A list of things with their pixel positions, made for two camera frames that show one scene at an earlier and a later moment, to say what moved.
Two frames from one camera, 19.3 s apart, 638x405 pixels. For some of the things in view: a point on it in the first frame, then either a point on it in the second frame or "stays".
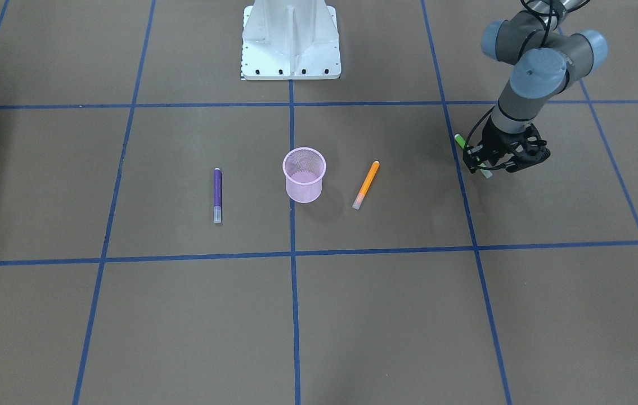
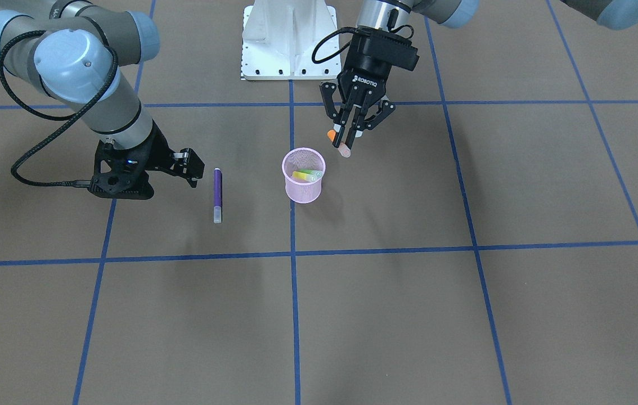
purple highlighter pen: [218, 177] stays
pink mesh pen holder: [304, 168] stays
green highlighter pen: [462, 143] → [318, 174]
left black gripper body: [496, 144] → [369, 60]
